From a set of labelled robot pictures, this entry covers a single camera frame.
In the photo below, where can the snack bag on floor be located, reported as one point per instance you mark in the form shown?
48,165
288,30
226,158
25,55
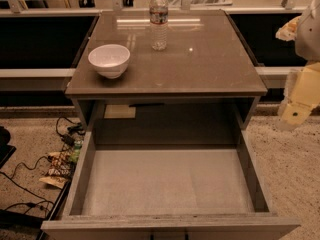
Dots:
60,170

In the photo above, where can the clear plastic water bottle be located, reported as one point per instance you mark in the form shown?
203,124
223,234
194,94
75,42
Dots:
158,12

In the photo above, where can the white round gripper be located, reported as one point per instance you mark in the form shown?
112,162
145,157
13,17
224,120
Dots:
310,37

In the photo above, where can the white ceramic bowl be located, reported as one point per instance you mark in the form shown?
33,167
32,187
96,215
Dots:
110,60

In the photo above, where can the grey cabinet with glossy top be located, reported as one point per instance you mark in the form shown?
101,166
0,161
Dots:
204,59

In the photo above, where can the black equipment at left edge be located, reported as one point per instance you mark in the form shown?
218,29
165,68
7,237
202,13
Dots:
6,150

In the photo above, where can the green bottle on floor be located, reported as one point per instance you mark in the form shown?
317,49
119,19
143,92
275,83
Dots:
76,151

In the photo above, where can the black power adapter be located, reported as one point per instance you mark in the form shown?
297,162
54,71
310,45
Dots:
67,139

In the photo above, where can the open grey top drawer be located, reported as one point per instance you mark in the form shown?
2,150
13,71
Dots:
171,172

